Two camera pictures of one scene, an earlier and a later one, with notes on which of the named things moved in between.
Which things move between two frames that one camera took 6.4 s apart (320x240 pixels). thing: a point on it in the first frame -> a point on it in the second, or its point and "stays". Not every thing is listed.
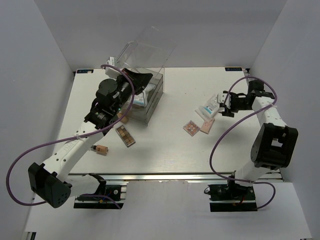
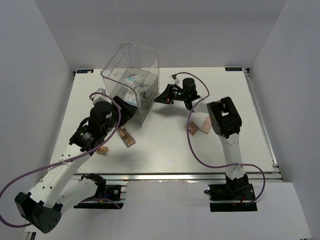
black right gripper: [227, 112] -> [166, 97]
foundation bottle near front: [101, 149] stays
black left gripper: [139, 80] -> [127, 111]
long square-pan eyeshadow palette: [126, 137] stays
